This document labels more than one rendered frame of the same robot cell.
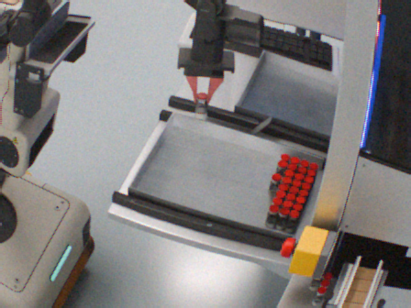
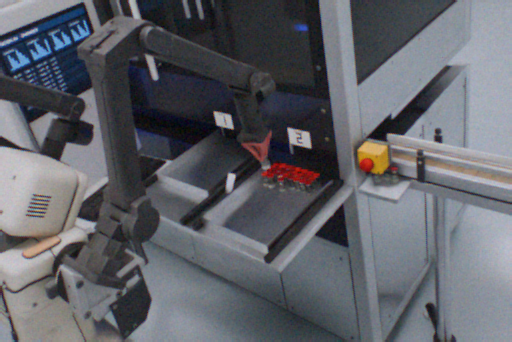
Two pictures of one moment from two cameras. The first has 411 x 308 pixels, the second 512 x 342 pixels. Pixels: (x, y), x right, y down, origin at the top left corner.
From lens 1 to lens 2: 1.42 m
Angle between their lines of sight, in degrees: 49
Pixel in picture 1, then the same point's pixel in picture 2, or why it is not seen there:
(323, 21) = not seen: hidden behind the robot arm
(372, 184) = (367, 95)
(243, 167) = (255, 199)
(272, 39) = not seen: hidden behind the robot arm
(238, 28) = (264, 86)
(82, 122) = not seen: outside the picture
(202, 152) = (236, 215)
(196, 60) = (258, 129)
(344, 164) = (354, 99)
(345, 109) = (347, 64)
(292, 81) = (185, 170)
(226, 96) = (188, 200)
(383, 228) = (378, 115)
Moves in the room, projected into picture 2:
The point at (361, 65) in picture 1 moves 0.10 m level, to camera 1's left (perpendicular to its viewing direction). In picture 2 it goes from (347, 24) to (336, 38)
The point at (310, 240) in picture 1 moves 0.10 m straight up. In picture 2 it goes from (373, 148) to (370, 119)
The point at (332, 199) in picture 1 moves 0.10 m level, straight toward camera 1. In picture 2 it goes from (355, 125) to (387, 131)
